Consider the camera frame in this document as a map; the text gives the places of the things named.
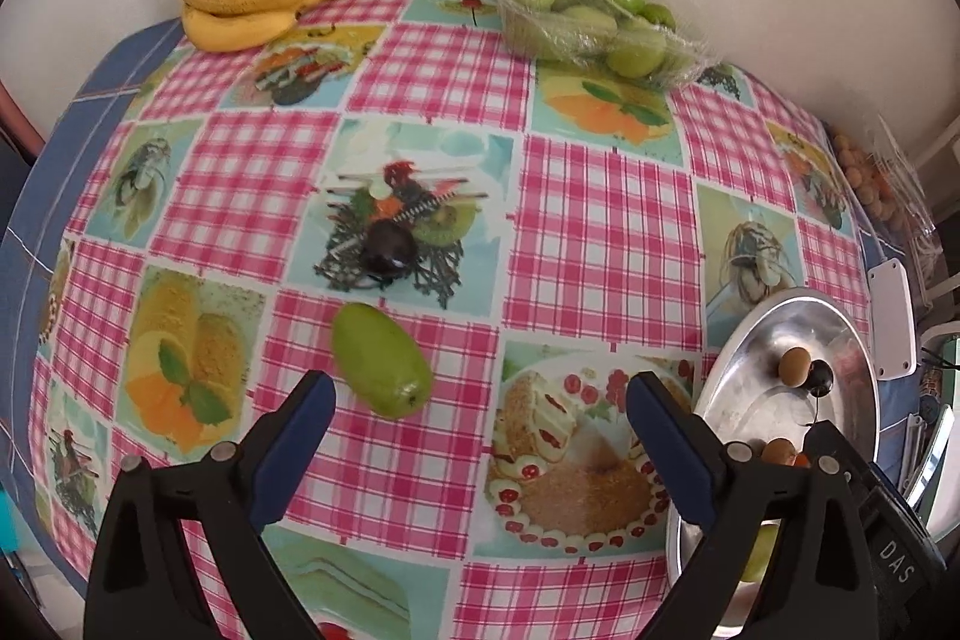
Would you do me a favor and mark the clear tray of green fruits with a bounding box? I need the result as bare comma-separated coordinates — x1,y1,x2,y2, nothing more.
496,0,719,89

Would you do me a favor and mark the clear box of nuts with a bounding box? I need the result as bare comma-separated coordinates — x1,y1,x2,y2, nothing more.
825,113,942,283

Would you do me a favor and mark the black cable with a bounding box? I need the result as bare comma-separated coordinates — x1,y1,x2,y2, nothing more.
917,323,960,372

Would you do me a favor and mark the dark plum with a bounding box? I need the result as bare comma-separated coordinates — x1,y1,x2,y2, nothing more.
359,220,418,281
802,359,835,398

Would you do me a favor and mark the pink checkered tablecloth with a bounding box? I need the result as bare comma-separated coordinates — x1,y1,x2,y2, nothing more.
28,0,869,638

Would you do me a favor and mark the green round fruit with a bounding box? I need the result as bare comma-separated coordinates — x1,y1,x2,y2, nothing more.
740,521,779,583

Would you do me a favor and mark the white plastic box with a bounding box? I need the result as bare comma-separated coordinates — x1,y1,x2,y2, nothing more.
867,260,918,381

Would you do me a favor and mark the large steel basin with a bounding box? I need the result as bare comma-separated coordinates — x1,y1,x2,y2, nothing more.
664,286,881,637

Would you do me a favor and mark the brown kiwi fruit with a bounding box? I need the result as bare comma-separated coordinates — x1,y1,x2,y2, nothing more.
778,346,812,388
761,437,797,466

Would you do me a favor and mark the smartphone in clear case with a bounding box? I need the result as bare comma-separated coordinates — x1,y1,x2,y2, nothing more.
903,404,955,509

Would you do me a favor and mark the green mango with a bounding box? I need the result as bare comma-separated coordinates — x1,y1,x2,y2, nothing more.
331,302,434,419

